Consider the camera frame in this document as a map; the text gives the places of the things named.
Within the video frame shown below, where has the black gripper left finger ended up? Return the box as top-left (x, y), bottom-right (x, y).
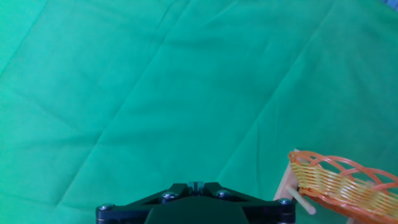
top-left (95, 182), bottom-right (196, 224)

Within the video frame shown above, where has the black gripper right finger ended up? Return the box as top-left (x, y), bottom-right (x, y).
top-left (198, 182), bottom-right (297, 224)

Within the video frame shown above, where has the wooden dish rack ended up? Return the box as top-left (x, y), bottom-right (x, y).
top-left (272, 148), bottom-right (358, 224)

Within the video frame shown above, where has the orange woven plastic dish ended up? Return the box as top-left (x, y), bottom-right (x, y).
top-left (287, 150), bottom-right (398, 224)

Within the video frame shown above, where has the green cloth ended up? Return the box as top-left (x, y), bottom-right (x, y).
top-left (0, 0), bottom-right (398, 224)

